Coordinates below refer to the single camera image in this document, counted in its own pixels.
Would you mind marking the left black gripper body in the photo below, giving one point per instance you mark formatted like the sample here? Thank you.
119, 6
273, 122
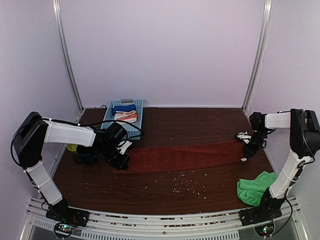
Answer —
110, 156

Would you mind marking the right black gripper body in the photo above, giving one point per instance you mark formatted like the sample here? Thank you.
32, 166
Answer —
258, 136

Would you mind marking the dark red towel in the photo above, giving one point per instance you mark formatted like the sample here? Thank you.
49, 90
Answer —
180, 158

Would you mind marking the green microfiber towel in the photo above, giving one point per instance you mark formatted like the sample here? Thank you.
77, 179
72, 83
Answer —
250, 192

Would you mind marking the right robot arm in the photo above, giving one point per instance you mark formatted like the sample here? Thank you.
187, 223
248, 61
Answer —
304, 142

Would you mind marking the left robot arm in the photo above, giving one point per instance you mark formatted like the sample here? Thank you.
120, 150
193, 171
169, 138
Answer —
36, 132

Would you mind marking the dark blue mug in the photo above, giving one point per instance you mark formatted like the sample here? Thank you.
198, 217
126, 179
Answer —
84, 155

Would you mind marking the light blue plastic basket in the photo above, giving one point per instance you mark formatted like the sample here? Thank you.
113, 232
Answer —
133, 129

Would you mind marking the yellow green bowl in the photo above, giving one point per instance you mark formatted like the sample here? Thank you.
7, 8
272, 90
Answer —
72, 148

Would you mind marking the orange white rolled towel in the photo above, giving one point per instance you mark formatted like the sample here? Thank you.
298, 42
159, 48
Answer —
130, 117

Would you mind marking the blue rolled towel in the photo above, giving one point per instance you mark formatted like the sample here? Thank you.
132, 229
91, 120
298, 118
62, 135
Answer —
123, 108

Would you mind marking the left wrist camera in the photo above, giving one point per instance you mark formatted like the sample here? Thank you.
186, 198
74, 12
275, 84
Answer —
117, 138

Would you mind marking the right aluminium post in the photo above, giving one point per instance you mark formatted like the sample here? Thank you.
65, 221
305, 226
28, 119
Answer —
257, 64

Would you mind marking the aluminium post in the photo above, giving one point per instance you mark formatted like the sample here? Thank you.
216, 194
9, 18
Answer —
65, 53
257, 64

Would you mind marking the aluminium front rail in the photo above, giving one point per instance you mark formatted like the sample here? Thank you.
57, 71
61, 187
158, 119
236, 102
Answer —
221, 225

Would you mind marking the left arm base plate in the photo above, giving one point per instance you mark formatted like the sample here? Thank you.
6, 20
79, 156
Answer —
69, 216

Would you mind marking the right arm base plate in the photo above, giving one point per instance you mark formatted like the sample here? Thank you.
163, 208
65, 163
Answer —
252, 216

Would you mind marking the left aluminium post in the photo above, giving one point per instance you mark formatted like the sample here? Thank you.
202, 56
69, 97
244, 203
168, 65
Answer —
65, 53

